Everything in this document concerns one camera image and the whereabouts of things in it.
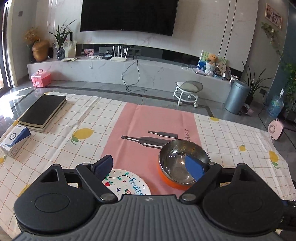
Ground black wall television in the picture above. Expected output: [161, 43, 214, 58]
[80, 0, 180, 37]

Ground white fruit-painted plate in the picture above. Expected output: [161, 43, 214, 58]
[102, 169, 152, 202]

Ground white stool with grey seat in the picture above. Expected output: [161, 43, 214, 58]
[174, 80, 204, 108]

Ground blue and green picture board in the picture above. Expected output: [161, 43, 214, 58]
[197, 50, 228, 75]

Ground pink desk fan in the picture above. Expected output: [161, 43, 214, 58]
[268, 118, 286, 140]

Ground white and blue box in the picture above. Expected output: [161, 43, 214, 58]
[0, 125, 31, 159]

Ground green plant in glass vase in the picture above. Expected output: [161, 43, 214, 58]
[48, 19, 77, 61]

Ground framed drawing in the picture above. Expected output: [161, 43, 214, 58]
[64, 40, 77, 58]

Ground black cable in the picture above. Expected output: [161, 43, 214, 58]
[122, 54, 147, 97]

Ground grey book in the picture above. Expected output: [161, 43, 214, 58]
[27, 100, 68, 133]

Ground pink storage box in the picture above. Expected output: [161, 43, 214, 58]
[31, 70, 51, 88]

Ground marble television console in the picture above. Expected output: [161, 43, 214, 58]
[27, 55, 232, 104]

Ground potted long-leaf plant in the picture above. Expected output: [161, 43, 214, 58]
[241, 60, 275, 105]

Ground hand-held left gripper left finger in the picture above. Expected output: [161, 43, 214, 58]
[38, 155, 118, 204]

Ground yellow dried flowers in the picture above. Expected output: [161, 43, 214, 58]
[23, 27, 41, 46]

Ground trailing vine plant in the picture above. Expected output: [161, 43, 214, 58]
[261, 22, 296, 117]

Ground lemon checkered tablecloth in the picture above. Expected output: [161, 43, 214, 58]
[0, 91, 291, 241]

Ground white router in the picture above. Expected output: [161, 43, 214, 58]
[110, 46, 129, 62]

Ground blue water jug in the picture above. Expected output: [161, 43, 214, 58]
[266, 89, 285, 119]

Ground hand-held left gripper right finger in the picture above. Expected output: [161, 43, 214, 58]
[179, 156, 257, 202]

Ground gold vase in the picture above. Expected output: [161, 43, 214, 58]
[32, 40, 50, 62]

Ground pink bottle-print placemat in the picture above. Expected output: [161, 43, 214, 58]
[101, 103, 203, 195]

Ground grey trash can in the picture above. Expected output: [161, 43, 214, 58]
[224, 80, 251, 115]

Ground steel bowl with orange outside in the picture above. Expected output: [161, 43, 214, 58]
[158, 140, 212, 191]

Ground framed wall picture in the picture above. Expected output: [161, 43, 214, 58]
[265, 3, 283, 29]

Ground black notebook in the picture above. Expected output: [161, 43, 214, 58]
[18, 94, 67, 129]

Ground teddy bear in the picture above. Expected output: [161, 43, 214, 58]
[206, 53, 219, 65]

